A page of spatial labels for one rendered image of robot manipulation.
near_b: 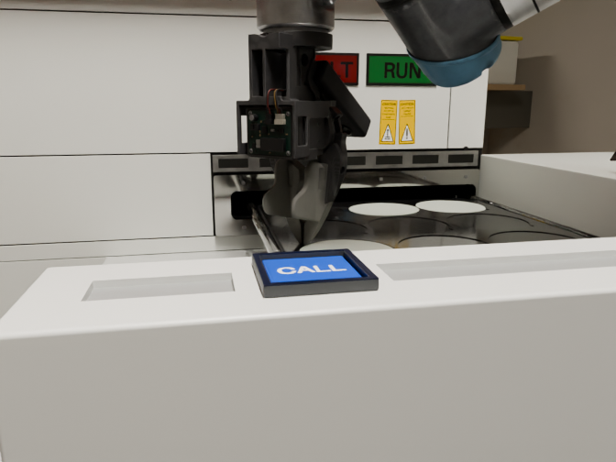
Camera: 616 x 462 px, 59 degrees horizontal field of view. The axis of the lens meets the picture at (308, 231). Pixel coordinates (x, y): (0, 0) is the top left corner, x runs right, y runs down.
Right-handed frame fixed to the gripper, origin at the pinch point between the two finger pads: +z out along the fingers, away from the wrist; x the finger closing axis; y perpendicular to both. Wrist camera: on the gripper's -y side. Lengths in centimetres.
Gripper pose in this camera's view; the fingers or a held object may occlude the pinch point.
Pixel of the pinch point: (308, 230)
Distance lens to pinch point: 58.9
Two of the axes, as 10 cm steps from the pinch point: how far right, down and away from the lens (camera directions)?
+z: 0.0, 9.7, 2.3
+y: -5.7, 1.9, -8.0
